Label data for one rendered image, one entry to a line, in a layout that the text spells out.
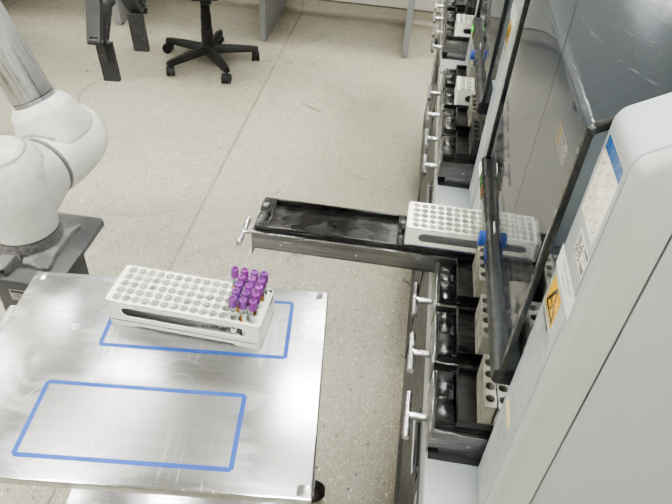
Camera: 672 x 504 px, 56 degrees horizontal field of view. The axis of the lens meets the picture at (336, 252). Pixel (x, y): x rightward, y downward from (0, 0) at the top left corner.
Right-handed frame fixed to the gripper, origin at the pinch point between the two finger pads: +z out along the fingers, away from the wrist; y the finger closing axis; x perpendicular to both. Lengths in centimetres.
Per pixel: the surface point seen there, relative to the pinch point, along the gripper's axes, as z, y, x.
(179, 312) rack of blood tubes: 34.9, 28.9, 14.3
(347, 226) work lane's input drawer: 44, -13, 40
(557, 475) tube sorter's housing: 35, 52, 78
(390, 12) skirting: 111, -363, 25
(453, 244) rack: 45, -11, 65
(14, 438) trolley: 40, 55, -5
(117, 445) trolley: 41, 53, 11
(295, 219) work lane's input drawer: 43, -13, 27
